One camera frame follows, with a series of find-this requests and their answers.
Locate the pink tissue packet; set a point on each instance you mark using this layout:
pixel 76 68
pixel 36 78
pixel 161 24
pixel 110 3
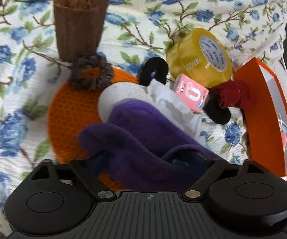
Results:
pixel 191 92

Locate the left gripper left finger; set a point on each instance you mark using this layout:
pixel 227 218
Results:
pixel 97 189

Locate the brown ribbed cup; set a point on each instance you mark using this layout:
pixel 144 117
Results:
pixel 78 27

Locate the clear yellow tape roll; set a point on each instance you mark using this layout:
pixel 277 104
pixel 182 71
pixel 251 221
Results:
pixel 200 56

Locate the purple fleece cloth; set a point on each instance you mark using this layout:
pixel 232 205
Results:
pixel 144 151

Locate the red scrunchie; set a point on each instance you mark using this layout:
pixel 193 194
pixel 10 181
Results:
pixel 233 93

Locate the black scrunchie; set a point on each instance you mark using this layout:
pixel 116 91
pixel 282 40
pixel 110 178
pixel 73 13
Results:
pixel 216 113
pixel 154 68

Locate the grey brown scrunchie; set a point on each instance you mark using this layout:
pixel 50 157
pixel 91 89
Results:
pixel 91 73

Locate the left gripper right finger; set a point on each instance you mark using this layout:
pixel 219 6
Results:
pixel 203 184

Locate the white cloth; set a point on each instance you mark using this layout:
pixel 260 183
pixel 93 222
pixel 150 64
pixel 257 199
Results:
pixel 159 96

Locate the floral blue sofa cover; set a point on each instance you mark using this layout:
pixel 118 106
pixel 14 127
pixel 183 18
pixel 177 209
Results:
pixel 31 71

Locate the orange honeycomb silicone mat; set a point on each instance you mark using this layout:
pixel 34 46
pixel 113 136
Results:
pixel 71 110

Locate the orange cardboard box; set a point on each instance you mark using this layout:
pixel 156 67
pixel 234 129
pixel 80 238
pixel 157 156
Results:
pixel 266 116

